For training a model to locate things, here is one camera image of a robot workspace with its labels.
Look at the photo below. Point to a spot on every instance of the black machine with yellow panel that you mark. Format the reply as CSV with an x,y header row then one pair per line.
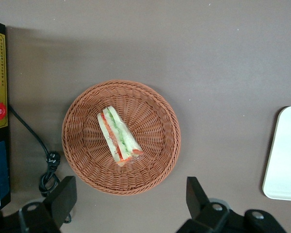
x,y
0,97

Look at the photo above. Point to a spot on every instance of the triangular sandwich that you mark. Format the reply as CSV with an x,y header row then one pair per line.
x,y
116,136

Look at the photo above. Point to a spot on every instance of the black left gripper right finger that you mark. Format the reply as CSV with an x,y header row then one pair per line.
x,y
196,199

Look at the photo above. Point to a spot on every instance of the cream rectangular plastic tray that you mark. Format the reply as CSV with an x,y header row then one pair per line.
x,y
286,157

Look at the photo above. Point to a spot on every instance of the round brown wicker basket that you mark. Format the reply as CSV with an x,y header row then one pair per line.
x,y
148,109

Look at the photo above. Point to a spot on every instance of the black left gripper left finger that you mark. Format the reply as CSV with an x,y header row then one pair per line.
x,y
63,194

